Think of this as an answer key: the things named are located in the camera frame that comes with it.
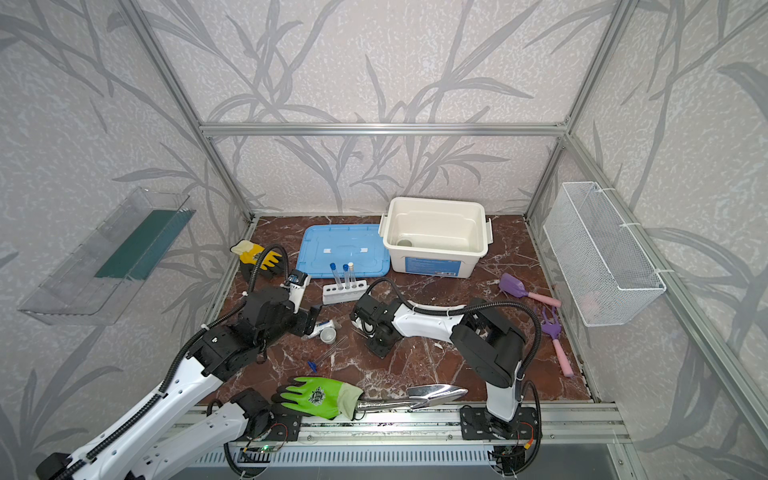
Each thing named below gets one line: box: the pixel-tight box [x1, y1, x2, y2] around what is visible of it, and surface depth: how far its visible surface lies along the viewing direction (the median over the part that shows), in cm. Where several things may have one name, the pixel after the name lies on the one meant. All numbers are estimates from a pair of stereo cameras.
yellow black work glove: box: [230, 240, 285, 282], surface depth 107 cm
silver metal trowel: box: [356, 385, 468, 411], surface depth 80 cm
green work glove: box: [271, 376, 364, 420], surface depth 79 cm
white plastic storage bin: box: [378, 196, 493, 278], surface depth 103 cm
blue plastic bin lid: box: [296, 224, 391, 278], surface depth 111 cm
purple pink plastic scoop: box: [499, 273, 562, 308], surface depth 101 cm
